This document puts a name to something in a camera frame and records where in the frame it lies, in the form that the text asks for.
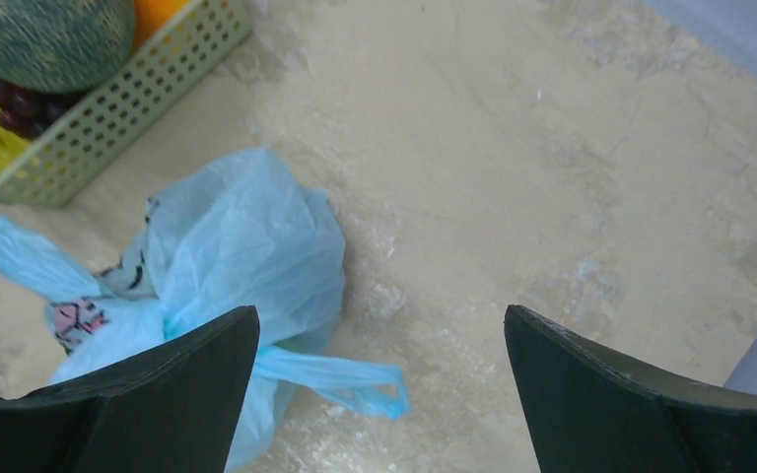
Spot dark red fake grapes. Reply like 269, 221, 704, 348
0, 79, 89, 140

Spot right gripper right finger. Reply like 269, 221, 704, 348
504, 305, 757, 472

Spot green netted fake melon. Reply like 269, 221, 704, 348
0, 0, 135, 93

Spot light blue plastic bag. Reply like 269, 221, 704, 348
0, 149, 410, 468

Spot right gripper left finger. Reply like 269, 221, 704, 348
0, 306, 260, 473

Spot pale green plastic basket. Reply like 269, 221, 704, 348
0, 1, 252, 207

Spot orange fake fruit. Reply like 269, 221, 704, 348
133, 0, 188, 49

